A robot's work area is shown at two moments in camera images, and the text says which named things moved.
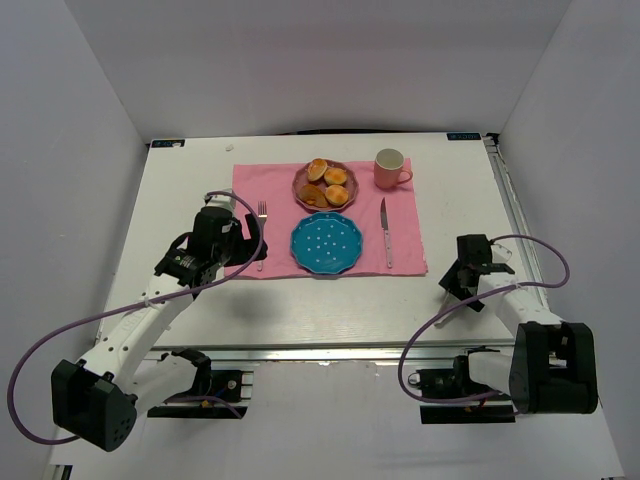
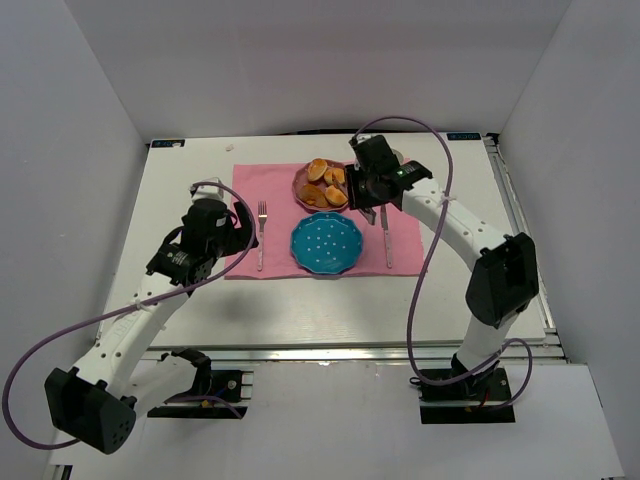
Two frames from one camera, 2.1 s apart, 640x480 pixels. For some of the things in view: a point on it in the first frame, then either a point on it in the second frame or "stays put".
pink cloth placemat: [388, 217] stays put
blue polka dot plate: [327, 243] stays put
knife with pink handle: [385, 227] stays put
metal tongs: [440, 323] to [338, 185]
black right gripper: [463, 279] to [357, 190]
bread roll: [336, 194] stays put
